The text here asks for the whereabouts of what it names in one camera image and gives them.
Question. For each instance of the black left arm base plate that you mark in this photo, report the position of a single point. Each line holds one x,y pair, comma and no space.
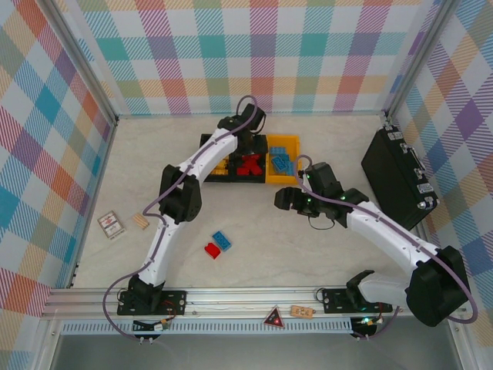
175,302

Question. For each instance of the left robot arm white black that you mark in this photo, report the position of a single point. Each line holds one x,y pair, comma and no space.
161,246

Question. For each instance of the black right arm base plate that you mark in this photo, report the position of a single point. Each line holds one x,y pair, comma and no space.
333,300

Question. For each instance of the aluminium floor rail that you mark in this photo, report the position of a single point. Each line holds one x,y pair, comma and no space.
308,115
101,173

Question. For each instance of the red triangle sign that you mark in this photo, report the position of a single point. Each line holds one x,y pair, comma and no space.
274,319

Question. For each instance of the small wooden tag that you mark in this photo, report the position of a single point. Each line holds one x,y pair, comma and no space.
301,311

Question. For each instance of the wide aluminium mounting rail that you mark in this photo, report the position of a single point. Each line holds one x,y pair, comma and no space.
250,298

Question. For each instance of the playing card box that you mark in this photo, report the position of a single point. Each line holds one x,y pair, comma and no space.
111,225

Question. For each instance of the small power connector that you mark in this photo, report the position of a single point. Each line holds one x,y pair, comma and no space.
370,320
161,326

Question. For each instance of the yellow lego brick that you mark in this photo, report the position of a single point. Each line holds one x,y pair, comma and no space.
216,174
221,166

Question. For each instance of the aluminium frame post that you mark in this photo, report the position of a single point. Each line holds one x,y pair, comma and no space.
420,58
88,65

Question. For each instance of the small wooden block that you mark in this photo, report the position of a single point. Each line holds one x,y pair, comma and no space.
141,222

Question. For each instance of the black hard case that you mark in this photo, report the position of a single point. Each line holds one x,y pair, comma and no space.
393,169

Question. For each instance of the long blue lego brick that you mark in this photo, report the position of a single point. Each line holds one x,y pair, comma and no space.
289,167

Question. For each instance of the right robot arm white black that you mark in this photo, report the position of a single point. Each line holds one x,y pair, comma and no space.
385,231

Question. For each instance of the blue T-shaped lego piece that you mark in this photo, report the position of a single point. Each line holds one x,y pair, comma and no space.
278,162

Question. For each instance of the yellow plastic bin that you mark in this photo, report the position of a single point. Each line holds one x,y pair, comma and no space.
279,179

